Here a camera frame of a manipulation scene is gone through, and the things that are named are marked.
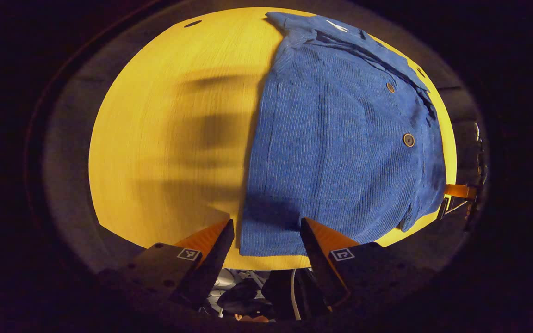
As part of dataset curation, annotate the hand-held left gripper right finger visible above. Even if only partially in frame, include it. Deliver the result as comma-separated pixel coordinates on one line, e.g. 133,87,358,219
300,217,436,308

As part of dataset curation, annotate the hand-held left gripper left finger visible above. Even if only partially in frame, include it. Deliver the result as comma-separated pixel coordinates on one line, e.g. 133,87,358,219
98,218,235,310

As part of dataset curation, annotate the blue corduroy button shirt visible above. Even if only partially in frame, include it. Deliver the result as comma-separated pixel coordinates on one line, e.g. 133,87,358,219
239,12,447,257

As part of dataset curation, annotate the white rounded object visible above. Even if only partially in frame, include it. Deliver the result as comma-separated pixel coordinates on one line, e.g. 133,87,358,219
211,268,267,296

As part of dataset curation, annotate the black rounded object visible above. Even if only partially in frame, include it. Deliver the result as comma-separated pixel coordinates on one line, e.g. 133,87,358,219
217,277,276,317

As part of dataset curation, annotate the white cable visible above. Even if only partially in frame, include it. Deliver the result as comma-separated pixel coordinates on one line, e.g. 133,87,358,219
291,270,302,321

